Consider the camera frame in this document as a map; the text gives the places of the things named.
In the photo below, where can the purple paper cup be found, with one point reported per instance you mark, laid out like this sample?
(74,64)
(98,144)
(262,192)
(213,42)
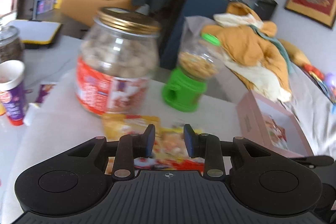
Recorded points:
(13,98)

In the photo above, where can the white board with yellow edge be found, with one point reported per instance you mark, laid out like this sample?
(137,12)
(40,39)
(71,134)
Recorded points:
(36,31)

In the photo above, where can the glass jar with dark contents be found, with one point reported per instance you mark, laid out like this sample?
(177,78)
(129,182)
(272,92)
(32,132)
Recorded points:
(9,45)

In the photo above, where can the small white packet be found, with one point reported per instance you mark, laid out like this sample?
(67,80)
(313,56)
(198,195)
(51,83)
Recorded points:
(31,113)

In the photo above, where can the yellow sofa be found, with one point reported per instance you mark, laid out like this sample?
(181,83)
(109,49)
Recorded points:
(86,1)

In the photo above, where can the yellow snack packet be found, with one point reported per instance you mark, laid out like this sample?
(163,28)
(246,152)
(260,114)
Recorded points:
(170,144)

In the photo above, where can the yellow pillow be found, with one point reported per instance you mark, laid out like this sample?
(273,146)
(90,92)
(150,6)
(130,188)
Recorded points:
(296,52)

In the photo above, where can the peanut jar with gold lid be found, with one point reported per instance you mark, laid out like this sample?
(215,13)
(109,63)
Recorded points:
(115,61)

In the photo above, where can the red white snack packet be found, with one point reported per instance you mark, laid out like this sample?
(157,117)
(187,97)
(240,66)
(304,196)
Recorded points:
(275,132)

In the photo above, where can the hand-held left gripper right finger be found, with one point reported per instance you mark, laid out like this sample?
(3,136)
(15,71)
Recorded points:
(189,141)

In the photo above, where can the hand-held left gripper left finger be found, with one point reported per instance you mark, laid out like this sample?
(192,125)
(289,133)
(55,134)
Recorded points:
(149,140)

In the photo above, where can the green candy dispenser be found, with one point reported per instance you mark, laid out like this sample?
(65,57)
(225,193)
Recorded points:
(183,90)

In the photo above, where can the small purple packet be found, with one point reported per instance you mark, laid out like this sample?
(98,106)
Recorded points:
(46,92)

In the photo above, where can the dark blue cabinet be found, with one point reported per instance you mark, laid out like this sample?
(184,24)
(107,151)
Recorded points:
(199,3)

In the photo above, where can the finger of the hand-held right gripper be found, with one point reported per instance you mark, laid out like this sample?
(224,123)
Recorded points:
(317,161)

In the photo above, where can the orange and cream quilt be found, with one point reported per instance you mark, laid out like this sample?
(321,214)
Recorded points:
(249,56)

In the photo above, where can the pink cardboard box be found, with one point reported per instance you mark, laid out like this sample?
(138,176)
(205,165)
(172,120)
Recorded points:
(249,121)

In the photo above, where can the teal cloth strip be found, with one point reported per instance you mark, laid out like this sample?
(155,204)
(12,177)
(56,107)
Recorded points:
(282,52)

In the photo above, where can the grey blanket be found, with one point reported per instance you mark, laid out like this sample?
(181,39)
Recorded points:
(315,119)

